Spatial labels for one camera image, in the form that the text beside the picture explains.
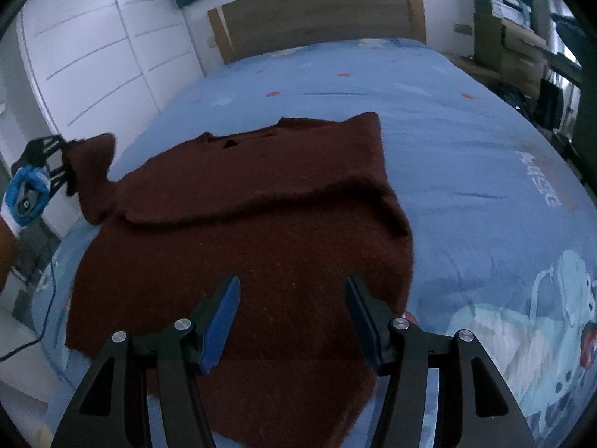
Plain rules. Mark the wooden headboard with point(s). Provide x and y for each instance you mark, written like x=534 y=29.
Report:
x=248 y=28

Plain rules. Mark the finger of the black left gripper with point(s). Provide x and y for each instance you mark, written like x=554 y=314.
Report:
x=52 y=153

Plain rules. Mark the dark red knit sweater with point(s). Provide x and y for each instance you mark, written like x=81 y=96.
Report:
x=292 y=210

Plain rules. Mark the cluttered wooden shelf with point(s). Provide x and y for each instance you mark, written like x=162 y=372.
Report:
x=515 y=63

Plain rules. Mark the blue cartoon print bedspread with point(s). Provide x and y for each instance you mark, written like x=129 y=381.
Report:
x=504 y=233

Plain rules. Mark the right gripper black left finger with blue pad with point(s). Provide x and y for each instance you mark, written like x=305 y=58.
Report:
x=110 y=406

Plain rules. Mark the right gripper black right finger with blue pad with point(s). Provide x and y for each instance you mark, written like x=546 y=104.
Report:
x=475 y=406

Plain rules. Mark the blue white gloved hand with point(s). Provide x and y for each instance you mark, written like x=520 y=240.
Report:
x=25 y=198

